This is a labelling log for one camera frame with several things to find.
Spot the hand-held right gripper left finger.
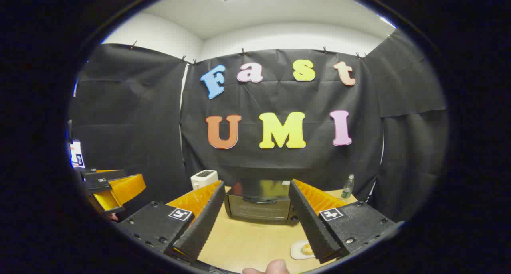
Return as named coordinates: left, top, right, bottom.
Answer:
left=117, top=180, right=226, bottom=263

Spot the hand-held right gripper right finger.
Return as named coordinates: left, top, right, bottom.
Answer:
left=288, top=179, right=404, bottom=264

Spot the black electric oven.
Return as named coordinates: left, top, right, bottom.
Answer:
left=224, top=179, right=300, bottom=225

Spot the white plate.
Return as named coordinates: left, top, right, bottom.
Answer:
left=290, top=240, right=316, bottom=260

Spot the white printed board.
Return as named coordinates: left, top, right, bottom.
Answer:
left=70, top=140, right=85, bottom=169

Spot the white toaster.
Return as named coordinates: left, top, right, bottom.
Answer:
left=190, top=170, right=219, bottom=191

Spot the clear plastic water bottle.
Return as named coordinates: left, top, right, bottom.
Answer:
left=341, top=174, right=355, bottom=199

